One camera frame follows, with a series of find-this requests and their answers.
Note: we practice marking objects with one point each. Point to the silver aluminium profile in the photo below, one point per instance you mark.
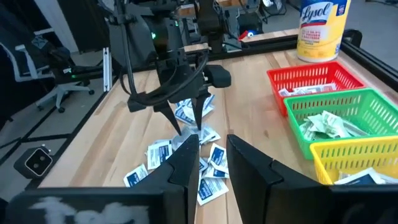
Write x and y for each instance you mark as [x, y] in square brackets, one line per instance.
[107, 68]

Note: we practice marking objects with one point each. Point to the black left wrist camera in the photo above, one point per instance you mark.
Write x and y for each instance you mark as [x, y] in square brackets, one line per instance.
[168, 40]

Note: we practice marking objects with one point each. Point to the red white pad packet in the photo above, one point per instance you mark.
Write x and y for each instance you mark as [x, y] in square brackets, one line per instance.
[314, 88]
[286, 92]

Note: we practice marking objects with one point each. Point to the grey printed wipe packet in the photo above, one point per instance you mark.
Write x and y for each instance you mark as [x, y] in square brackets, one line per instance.
[357, 178]
[390, 179]

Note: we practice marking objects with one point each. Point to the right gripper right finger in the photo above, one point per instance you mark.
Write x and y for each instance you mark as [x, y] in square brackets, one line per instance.
[252, 180]

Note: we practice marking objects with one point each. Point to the black device blue lights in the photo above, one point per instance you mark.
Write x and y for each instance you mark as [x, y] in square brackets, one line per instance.
[250, 23]

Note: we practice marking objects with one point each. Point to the red plastic basket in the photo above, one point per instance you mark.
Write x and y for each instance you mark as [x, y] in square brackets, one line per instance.
[298, 74]

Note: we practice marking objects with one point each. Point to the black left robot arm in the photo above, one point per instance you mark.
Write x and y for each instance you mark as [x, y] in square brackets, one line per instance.
[130, 40]

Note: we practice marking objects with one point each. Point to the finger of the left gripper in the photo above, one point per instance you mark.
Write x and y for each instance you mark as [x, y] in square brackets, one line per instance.
[199, 109]
[169, 116]

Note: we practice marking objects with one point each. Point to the white black office chair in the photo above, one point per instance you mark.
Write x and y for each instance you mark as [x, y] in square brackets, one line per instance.
[34, 65]

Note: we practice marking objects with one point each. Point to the black depth camera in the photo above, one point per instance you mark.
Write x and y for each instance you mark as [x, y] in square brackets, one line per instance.
[34, 161]

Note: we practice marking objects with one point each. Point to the yellow plastic basket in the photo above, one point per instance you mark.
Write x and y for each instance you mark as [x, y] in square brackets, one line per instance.
[351, 152]

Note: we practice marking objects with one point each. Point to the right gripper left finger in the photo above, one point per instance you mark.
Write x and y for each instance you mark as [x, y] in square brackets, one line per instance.
[183, 171]

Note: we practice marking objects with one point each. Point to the white blue wipe packet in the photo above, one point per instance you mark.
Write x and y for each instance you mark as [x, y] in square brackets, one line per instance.
[160, 154]
[211, 189]
[210, 134]
[136, 176]
[216, 174]
[218, 157]
[202, 164]
[183, 138]

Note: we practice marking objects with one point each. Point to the yellow Lysol wipes canister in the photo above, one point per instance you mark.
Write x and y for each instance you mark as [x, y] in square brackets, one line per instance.
[321, 37]

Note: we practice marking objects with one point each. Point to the blue striped white packet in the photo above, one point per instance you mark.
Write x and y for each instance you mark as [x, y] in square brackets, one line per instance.
[208, 107]
[185, 115]

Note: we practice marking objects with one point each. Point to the green plastic basket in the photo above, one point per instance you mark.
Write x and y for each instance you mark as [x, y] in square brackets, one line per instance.
[357, 102]

